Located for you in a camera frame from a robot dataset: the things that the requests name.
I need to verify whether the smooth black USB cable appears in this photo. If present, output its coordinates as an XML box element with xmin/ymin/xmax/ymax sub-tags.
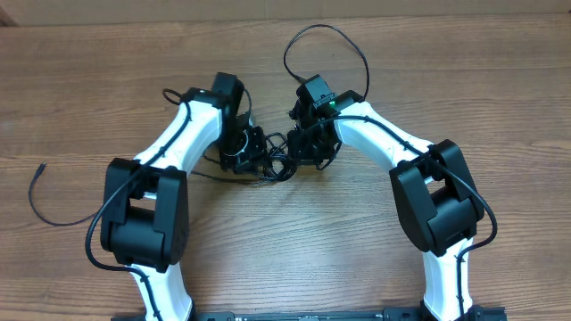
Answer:
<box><xmin>28</xmin><ymin>131</ymin><xmax>299</xmax><ymax>227</ymax></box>

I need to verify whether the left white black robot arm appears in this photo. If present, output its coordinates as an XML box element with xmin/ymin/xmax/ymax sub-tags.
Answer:
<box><xmin>85</xmin><ymin>72</ymin><xmax>250</xmax><ymax>320</ymax></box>

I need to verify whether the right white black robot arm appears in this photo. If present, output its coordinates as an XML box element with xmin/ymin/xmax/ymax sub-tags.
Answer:
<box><xmin>288</xmin><ymin>75</ymin><xmax>498</xmax><ymax>320</ymax></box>

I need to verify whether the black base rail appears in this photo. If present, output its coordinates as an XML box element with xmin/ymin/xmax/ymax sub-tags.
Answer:
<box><xmin>111</xmin><ymin>305</ymin><xmax>508</xmax><ymax>321</ymax></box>

